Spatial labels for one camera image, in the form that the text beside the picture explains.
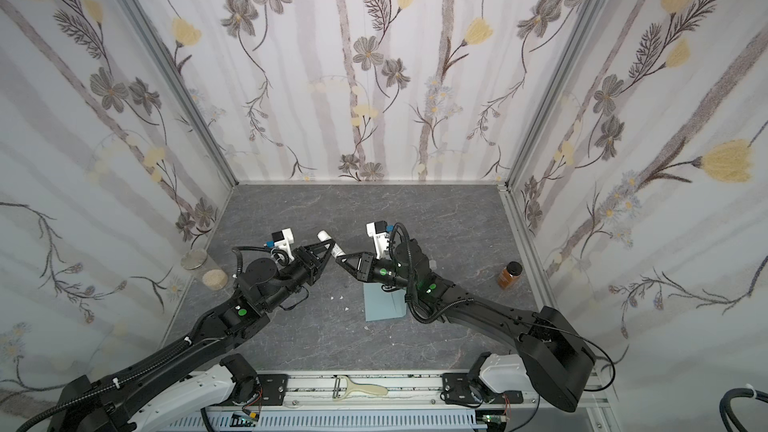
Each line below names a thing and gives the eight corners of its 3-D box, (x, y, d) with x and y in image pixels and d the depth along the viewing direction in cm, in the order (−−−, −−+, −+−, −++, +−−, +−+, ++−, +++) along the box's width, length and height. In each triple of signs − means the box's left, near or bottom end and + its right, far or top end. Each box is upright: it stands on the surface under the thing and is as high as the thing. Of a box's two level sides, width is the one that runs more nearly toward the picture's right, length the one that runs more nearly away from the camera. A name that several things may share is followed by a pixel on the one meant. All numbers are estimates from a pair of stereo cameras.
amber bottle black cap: (498, 290, 94) (508, 275, 86) (494, 277, 97) (504, 261, 89) (512, 290, 94) (524, 275, 86) (509, 277, 97) (520, 261, 89)
